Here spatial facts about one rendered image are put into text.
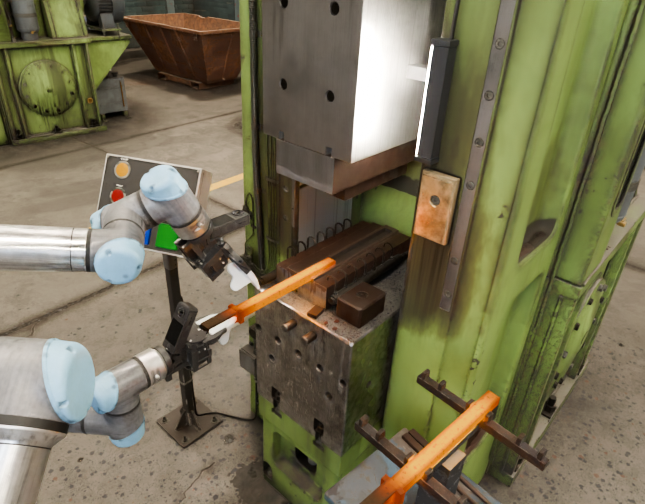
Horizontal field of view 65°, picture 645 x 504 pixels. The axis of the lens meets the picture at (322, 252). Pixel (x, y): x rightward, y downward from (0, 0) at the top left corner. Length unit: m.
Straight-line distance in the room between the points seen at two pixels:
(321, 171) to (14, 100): 4.89
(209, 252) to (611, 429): 2.10
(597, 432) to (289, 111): 2.01
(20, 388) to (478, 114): 0.96
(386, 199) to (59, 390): 1.27
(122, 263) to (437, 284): 0.79
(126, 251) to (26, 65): 5.09
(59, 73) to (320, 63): 4.92
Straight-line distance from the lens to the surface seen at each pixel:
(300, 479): 1.99
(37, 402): 0.82
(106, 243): 0.90
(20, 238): 0.93
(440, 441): 1.09
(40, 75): 5.91
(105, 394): 1.13
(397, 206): 1.76
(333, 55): 1.18
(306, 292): 1.46
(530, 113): 1.12
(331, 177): 1.24
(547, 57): 1.10
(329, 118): 1.21
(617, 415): 2.82
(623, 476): 2.58
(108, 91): 6.58
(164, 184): 0.98
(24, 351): 0.85
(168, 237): 1.63
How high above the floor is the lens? 1.78
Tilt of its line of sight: 30 degrees down
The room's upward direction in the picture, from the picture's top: 3 degrees clockwise
